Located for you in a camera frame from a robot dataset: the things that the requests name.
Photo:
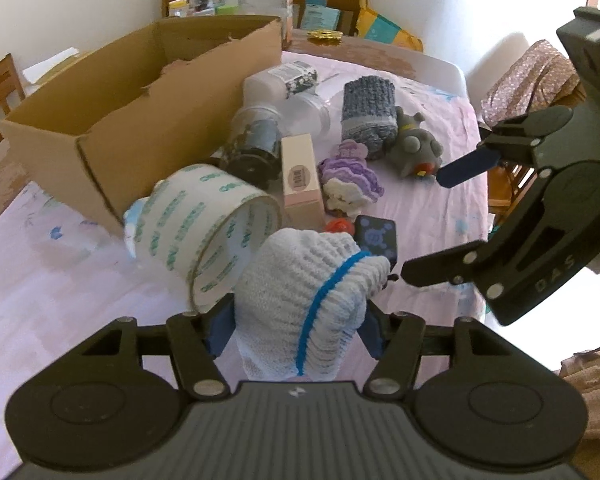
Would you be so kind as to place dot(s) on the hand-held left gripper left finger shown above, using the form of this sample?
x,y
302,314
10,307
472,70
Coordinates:
x,y
220,330

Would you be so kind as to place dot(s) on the clear jar dark contents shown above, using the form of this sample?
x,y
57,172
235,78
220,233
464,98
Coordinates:
x,y
255,145

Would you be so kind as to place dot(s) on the dark blue patterned case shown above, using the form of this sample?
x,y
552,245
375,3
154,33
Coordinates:
x,y
375,237

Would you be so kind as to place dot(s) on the purple white crochet piece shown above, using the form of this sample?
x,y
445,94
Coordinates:
x,y
352,180

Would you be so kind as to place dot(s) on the empty clear plastic jar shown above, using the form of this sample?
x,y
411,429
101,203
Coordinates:
x,y
307,112

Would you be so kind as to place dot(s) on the small red round object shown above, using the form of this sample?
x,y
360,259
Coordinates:
x,y
339,225

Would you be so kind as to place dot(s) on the pink tablecloth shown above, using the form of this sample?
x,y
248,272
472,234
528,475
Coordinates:
x,y
420,220

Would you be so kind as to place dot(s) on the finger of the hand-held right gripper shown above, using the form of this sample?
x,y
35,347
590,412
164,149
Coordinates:
x,y
462,170
430,265

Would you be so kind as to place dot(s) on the teal packet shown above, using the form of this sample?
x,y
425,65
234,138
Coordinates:
x,y
317,12

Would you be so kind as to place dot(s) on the floral cloth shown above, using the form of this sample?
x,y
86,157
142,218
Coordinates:
x,y
530,80

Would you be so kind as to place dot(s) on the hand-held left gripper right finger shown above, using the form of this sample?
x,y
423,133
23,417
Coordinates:
x,y
372,332

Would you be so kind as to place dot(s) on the clear tape roll green print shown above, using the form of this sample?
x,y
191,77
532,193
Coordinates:
x,y
180,220

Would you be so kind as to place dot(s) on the lilac crochet flower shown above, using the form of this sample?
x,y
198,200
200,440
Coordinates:
x,y
352,150

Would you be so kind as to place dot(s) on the cardboard box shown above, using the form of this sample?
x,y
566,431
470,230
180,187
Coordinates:
x,y
180,125

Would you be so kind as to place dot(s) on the ribbed knitted cloth roll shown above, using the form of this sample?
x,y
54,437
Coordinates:
x,y
370,110

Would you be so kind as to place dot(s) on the grey plush toy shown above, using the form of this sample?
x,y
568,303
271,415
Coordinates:
x,y
412,147

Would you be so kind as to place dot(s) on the yellow lid bottle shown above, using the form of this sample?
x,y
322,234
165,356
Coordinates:
x,y
180,9

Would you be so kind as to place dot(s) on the yellow bag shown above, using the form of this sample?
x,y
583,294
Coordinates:
x,y
385,27

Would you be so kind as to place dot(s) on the white knitted glove blue stripe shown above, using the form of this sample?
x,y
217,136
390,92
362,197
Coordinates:
x,y
300,290

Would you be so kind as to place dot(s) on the clear plastic jar white lid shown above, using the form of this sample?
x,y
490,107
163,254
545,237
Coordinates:
x,y
290,77

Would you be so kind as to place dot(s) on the large clear jar black lid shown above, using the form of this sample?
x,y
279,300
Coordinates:
x,y
262,7

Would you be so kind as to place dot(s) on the gold coaster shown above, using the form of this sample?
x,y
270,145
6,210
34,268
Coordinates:
x,y
325,36

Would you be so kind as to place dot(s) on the pink rectangular box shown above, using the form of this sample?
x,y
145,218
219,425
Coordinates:
x,y
302,180

